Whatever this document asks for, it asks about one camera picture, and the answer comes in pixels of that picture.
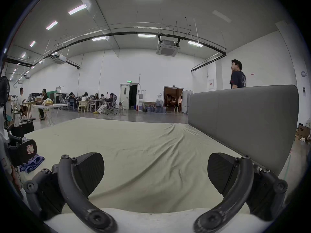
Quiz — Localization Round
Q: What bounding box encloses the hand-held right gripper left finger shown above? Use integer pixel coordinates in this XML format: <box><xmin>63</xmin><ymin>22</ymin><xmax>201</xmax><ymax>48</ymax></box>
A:
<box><xmin>24</xmin><ymin>152</ymin><xmax>117</xmax><ymax>233</ymax></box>

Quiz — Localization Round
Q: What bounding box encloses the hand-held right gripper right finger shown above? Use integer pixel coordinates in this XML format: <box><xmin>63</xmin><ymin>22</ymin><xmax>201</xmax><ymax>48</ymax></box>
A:
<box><xmin>193</xmin><ymin>153</ymin><xmax>289</xmax><ymax>233</ymax></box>

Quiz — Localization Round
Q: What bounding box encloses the blue cloth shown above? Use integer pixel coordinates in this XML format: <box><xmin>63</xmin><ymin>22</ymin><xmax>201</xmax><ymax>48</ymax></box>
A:
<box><xmin>19</xmin><ymin>154</ymin><xmax>46</xmax><ymax>174</ymax></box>

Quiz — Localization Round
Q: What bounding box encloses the black device with white label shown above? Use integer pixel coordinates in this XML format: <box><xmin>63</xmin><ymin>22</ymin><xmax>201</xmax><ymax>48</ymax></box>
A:
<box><xmin>6</xmin><ymin>119</ymin><xmax>37</xmax><ymax>167</ymax></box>

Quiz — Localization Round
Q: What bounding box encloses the grey padded headboard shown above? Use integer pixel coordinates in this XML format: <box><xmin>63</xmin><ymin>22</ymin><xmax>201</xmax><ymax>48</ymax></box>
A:
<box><xmin>188</xmin><ymin>84</ymin><xmax>299</xmax><ymax>180</ymax></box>

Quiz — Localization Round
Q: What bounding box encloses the bed with pale green sheet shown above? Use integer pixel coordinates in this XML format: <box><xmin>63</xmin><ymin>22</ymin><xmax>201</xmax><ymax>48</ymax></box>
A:
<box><xmin>23</xmin><ymin>117</ymin><xmax>268</xmax><ymax>214</ymax></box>

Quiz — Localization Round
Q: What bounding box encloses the brown carton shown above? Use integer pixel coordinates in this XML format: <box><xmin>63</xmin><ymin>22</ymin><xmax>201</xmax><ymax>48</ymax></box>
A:
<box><xmin>295</xmin><ymin>123</ymin><xmax>311</xmax><ymax>143</ymax></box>

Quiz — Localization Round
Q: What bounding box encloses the white table with yellow bag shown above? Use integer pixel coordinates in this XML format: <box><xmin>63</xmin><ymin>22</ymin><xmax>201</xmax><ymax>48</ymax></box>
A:
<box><xmin>32</xmin><ymin>98</ymin><xmax>69</xmax><ymax>127</ymax></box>

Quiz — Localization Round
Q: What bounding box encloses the group of people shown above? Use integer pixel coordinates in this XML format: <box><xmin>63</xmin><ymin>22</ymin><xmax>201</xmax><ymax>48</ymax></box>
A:
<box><xmin>67</xmin><ymin>92</ymin><xmax>117</xmax><ymax>115</ymax></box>

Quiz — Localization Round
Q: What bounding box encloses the row of water bottles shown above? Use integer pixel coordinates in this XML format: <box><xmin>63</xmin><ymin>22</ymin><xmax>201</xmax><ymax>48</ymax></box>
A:
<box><xmin>143</xmin><ymin>99</ymin><xmax>167</xmax><ymax>114</ymax></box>

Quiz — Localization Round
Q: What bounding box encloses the black standing fan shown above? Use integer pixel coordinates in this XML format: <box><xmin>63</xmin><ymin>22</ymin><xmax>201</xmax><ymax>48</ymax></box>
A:
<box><xmin>0</xmin><ymin>76</ymin><xmax>10</xmax><ymax>107</ymax></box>

